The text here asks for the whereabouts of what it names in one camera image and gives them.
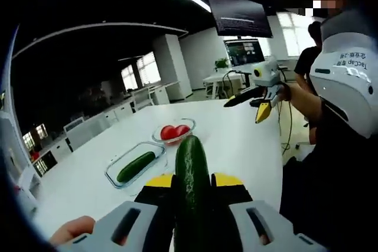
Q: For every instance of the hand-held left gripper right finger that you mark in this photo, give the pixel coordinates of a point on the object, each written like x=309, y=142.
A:
x=260, y=225

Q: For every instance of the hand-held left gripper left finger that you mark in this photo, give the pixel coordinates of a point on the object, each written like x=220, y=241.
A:
x=133, y=225

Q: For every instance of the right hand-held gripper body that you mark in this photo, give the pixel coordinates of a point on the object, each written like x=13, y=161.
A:
x=267, y=75

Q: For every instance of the rectangular glass storage container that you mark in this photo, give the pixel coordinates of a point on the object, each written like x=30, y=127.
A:
x=118, y=181

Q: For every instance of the green cucumber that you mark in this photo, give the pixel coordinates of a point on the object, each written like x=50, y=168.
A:
x=192, y=181
x=136, y=166

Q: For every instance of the round glass storage container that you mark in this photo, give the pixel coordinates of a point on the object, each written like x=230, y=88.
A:
x=189, y=123

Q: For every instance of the red tomato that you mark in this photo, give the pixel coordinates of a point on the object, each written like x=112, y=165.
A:
x=167, y=133
x=182, y=130

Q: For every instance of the person's right hand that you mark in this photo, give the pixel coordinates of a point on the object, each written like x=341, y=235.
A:
x=286, y=92

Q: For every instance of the person's left hand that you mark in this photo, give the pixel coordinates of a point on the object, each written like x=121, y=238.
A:
x=75, y=228

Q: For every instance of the computer monitor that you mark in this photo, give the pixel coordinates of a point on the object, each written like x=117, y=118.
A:
x=243, y=52

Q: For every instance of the green potted plant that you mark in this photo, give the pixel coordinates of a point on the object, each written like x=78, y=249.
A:
x=221, y=63

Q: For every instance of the bright window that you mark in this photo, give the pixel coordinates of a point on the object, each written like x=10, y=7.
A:
x=144, y=70
x=295, y=33

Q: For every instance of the white chest-worn device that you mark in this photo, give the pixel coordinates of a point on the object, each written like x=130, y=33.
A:
x=345, y=86

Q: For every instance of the white mesh chair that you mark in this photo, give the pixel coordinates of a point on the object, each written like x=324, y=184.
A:
x=141, y=100

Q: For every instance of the white low cabinet row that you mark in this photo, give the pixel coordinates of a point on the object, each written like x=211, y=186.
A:
x=94, y=125

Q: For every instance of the white display shelf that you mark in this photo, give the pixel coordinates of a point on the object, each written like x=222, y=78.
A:
x=28, y=179

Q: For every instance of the large black wall screen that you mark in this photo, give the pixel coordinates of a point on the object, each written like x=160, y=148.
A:
x=240, y=16

